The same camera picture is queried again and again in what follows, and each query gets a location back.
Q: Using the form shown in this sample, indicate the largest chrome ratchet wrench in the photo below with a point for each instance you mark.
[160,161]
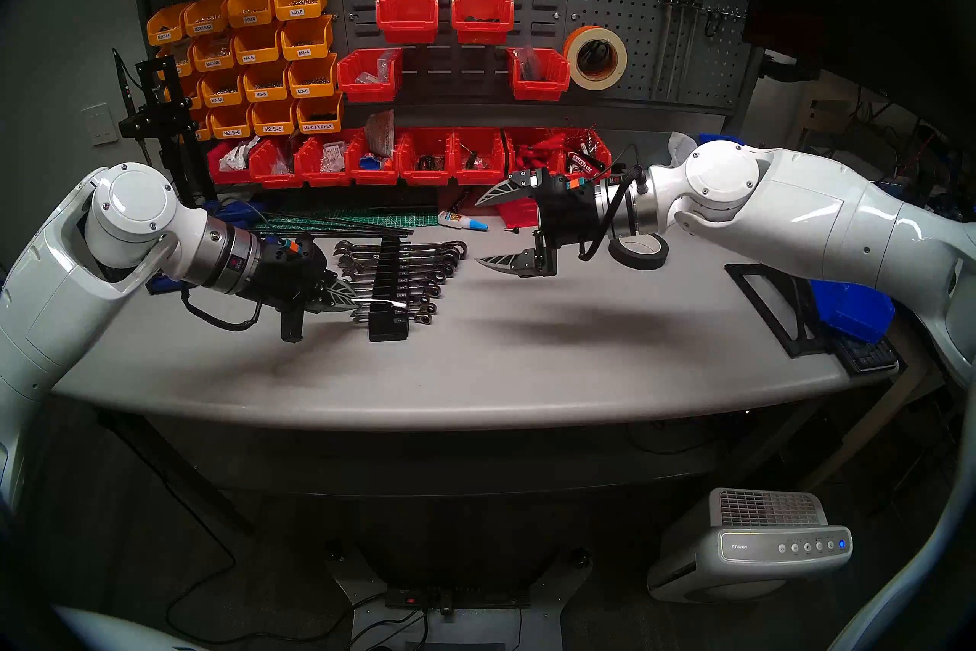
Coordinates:
[456,247]

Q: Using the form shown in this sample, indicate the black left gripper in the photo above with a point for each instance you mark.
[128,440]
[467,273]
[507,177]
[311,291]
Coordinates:
[290,276]

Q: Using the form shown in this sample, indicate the green cutting mat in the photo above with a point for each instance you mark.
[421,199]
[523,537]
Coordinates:
[366,219]

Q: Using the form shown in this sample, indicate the black soldering tool stand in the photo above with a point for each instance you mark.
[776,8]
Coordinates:
[160,115]

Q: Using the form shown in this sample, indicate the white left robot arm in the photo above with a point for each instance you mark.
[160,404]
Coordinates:
[53,306]

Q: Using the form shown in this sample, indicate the clear bag of screws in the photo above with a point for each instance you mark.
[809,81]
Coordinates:
[333,157]

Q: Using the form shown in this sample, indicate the yellow bin labelled M3-8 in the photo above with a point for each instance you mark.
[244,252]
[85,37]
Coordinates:
[264,82]

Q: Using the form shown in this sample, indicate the red wall-hung parts bin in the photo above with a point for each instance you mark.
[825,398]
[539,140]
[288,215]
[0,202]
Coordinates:
[408,20]
[482,20]
[543,85]
[366,85]

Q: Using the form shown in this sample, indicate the yellow bin labelled HEX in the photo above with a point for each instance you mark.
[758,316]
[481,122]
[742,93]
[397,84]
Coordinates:
[319,113]

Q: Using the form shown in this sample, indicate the yellow bin labelled M3-4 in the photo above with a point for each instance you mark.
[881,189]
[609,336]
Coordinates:
[306,38]

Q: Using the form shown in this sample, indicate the clear plastic parts bag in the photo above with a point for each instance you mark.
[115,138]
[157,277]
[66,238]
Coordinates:
[528,61]
[381,66]

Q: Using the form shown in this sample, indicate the medium chrome ratchet wrench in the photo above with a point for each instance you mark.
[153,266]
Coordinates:
[435,295]
[431,303]
[438,288]

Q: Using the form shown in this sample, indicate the black wrench holder case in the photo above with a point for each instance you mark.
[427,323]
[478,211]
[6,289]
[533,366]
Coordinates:
[390,329]

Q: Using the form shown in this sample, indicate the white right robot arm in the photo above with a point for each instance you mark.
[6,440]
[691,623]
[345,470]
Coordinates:
[823,215]

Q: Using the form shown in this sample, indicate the black marker pen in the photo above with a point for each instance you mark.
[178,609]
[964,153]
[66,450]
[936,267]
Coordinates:
[459,199]

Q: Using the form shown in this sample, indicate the cream masking tape roll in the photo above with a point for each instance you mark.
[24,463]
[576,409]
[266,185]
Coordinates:
[579,39]

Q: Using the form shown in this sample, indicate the yellow bin labelled M4X4X6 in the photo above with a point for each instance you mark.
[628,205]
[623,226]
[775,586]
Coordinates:
[213,52]

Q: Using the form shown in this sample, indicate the white air purifier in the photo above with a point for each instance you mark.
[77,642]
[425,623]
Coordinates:
[751,550]

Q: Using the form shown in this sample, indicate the black keyboard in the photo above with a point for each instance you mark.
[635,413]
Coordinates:
[869,356]

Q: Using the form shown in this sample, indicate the black angled stand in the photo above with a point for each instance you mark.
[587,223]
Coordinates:
[770,310]

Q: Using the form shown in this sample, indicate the blue plastic bin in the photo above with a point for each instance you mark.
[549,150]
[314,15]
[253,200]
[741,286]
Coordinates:
[854,310]
[720,138]

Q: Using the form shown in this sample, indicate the black soldering pen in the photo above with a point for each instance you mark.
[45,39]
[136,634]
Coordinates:
[124,85]

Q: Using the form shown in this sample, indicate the large chrome ratchet wrench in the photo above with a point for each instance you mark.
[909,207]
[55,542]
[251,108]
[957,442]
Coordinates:
[446,268]
[451,258]

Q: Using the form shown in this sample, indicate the white plastic bag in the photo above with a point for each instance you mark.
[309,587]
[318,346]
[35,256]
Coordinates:
[238,155]

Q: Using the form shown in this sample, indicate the yellow bin labelled M3-12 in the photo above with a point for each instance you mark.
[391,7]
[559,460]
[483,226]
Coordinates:
[221,89]

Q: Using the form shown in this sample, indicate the blue plastic cap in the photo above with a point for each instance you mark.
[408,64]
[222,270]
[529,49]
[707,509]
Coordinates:
[370,161]

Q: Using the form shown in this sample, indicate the white glue bottle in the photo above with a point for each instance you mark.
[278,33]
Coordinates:
[457,221]

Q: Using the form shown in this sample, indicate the white wall switch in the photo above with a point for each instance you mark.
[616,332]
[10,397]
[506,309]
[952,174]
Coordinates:
[99,125]

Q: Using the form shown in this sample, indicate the black tape roll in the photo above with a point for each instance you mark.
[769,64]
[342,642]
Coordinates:
[644,260]

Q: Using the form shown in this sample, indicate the black power strip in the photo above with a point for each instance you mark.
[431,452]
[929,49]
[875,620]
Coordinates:
[457,597]

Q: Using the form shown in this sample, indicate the yellow bin labelled M2.5-5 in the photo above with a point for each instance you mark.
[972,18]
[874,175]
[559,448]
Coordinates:
[273,117]

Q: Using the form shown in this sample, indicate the yellow bin labelled M3-6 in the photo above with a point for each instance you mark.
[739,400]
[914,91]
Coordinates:
[311,76]

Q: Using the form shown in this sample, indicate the bagged user manual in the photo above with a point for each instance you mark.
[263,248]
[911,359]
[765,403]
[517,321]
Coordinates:
[380,132]

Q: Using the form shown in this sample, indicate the yellow bin labelled M2.5-6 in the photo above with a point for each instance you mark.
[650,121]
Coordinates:
[230,121]

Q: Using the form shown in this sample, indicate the yellow bin labelled M4-6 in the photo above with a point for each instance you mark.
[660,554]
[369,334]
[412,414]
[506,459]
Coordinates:
[258,45]

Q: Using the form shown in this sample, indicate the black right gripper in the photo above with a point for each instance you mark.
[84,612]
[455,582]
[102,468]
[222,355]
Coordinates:
[568,215]

